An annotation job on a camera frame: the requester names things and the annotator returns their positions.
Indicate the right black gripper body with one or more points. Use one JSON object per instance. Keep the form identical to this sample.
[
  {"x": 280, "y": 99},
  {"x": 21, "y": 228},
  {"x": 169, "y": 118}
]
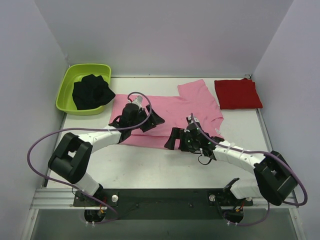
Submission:
[{"x": 182, "y": 139}]

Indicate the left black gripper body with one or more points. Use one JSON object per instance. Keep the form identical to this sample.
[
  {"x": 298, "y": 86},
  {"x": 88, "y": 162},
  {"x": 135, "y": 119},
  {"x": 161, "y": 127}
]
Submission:
[{"x": 135, "y": 122}]

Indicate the pink t shirt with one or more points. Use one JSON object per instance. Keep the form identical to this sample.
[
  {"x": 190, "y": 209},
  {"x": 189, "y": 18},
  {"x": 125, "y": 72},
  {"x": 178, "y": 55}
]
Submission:
[{"x": 194, "y": 97}]

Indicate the red t shirt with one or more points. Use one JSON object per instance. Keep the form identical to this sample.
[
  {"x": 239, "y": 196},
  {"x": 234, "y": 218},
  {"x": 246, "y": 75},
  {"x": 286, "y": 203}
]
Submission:
[{"x": 237, "y": 94}]

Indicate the green plastic basin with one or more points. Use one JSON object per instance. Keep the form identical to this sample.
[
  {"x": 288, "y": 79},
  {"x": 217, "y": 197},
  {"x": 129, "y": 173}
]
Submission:
[{"x": 75, "y": 73}]

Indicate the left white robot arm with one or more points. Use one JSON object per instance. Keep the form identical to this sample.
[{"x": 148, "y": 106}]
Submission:
[{"x": 71, "y": 157}]

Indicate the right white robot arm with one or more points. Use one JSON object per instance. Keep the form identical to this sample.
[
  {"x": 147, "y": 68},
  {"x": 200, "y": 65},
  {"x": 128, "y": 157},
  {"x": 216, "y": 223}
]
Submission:
[{"x": 272, "y": 181}]

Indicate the black t shirt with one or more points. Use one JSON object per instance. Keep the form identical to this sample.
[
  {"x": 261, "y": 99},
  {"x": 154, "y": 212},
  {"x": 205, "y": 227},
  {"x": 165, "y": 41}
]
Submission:
[{"x": 91, "y": 92}]

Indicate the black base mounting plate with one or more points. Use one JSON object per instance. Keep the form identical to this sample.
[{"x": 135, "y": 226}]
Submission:
[{"x": 170, "y": 203}]

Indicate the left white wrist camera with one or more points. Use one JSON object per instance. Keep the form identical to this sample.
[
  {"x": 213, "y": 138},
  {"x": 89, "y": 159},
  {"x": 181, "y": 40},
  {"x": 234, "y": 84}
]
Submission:
[{"x": 137, "y": 101}]

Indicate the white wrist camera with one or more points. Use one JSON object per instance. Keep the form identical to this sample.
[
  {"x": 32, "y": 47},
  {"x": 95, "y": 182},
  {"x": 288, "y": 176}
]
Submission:
[
  {"x": 137, "y": 101},
  {"x": 192, "y": 120}
]

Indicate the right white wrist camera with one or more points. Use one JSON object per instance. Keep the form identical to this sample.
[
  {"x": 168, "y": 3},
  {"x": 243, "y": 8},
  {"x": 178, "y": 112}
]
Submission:
[{"x": 192, "y": 120}]

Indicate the aluminium extrusion rail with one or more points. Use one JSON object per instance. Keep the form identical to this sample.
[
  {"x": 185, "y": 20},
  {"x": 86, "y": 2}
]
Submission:
[{"x": 62, "y": 199}]

